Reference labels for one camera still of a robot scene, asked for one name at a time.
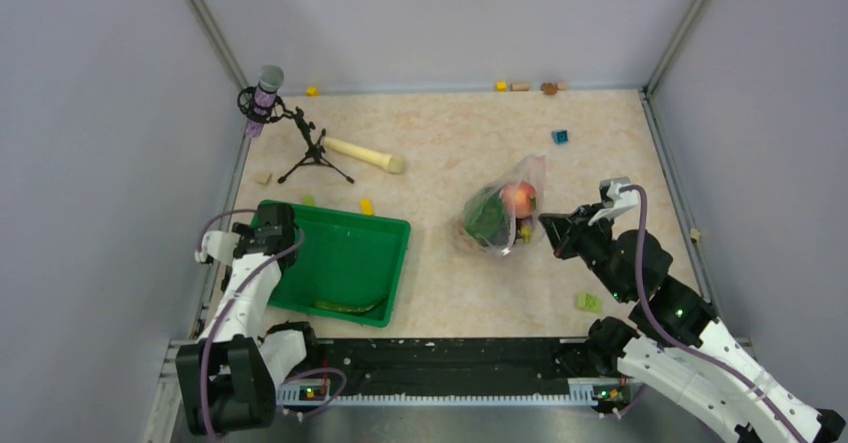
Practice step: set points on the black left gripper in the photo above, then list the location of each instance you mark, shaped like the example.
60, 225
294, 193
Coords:
243, 229

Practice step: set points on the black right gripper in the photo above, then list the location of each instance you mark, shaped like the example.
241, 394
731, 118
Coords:
560, 227

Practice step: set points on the peach fruit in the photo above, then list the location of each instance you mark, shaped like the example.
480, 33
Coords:
520, 198

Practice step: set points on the clear zip top bag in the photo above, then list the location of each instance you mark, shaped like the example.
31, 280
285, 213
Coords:
531, 169

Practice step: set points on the green bok choy vegetable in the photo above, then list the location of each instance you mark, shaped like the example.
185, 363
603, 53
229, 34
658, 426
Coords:
485, 218

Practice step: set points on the purple eggplant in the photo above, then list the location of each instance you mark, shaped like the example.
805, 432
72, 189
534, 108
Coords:
524, 231

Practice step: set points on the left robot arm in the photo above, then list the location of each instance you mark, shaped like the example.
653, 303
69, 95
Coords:
229, 376

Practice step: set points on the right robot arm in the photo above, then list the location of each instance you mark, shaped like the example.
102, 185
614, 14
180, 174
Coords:
674, 341

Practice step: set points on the tan wooden block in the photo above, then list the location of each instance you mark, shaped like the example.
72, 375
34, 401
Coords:
263, 178

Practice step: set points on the green plastic tray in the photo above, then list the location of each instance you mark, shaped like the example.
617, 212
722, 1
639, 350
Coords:
347, 258

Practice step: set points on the light green block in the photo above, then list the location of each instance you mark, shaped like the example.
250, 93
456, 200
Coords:
589, 302

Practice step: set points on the blue toy brick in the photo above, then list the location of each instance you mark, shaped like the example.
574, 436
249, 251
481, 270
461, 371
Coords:
560, 136

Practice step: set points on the black tripod stand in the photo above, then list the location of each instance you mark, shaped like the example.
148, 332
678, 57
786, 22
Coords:
315, 152

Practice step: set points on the yellow block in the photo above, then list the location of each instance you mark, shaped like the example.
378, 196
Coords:
366, 207

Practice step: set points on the cream toy microphone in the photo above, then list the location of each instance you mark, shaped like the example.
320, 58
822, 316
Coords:
388, 162

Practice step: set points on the brown wooden piece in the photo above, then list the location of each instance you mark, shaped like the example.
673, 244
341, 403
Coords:
549, 88

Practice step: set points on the purple studio microphone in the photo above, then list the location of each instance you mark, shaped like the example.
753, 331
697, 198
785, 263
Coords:
260, 104

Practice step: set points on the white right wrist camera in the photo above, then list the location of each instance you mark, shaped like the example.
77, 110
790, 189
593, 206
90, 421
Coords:
617, 198

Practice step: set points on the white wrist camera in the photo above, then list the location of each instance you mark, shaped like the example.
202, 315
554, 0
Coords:
217, 246
617, 198

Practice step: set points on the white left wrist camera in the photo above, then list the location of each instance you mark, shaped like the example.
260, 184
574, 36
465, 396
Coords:
217, 246

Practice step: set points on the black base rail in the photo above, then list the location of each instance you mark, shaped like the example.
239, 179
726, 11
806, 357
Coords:
459, 367

